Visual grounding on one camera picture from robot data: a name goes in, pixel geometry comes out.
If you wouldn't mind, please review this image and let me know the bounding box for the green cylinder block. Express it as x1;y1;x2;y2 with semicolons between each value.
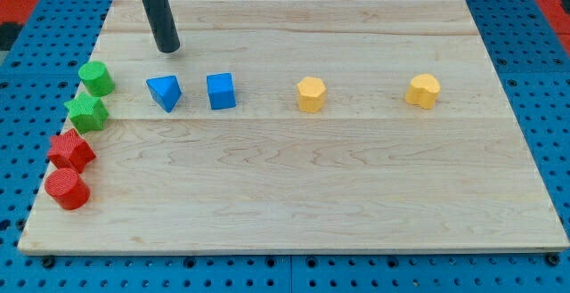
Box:
78;61;115;97

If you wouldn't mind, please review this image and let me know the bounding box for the yellow heart block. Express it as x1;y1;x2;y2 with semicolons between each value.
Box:
404;73;441;110

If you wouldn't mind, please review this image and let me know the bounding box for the blue triangle block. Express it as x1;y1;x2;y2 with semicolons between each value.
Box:
146;76;182;113

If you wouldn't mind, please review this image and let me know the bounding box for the yellow hexagon block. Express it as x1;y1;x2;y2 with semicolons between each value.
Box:
297;77;327;113

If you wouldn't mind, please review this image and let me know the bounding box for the blue cube block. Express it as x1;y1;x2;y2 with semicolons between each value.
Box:
207;72;236;110

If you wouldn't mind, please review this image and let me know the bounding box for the red cylinder block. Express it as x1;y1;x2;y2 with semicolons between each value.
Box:
45;167;91;210

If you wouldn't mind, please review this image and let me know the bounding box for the green star block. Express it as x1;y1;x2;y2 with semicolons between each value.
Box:
64;92;109;134

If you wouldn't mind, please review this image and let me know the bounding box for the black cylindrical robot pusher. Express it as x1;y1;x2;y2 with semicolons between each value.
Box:
142;0;181;53

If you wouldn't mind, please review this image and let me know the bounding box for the red star block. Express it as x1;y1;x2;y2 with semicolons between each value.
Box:
47;128;96;173

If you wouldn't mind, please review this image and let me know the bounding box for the light wooden board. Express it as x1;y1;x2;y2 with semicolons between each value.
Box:
19;0;569;256

